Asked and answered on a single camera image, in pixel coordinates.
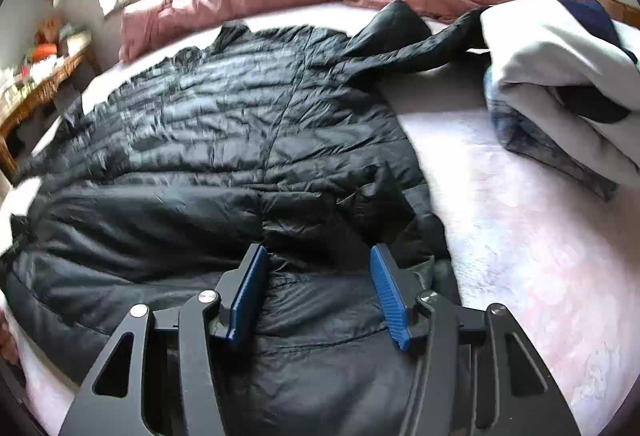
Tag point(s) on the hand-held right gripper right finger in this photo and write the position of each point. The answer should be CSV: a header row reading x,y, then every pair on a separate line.
x,y
390,296

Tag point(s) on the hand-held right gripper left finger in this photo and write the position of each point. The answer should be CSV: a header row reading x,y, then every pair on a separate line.
x,y
245,296

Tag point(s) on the black down jacket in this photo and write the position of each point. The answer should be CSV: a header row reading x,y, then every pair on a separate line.
x,y
225,141

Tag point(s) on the blue-grey folded garment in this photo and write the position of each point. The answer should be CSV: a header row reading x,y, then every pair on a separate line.
x,y
530,136

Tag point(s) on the carved wooden desk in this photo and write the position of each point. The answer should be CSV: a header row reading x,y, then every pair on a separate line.
x,y
45,86

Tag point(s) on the white and navy folded garment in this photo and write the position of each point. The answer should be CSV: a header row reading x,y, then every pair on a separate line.
x,y
540,46

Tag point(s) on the orange plush toy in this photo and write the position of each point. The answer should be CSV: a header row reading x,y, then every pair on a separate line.
x,y
44,51

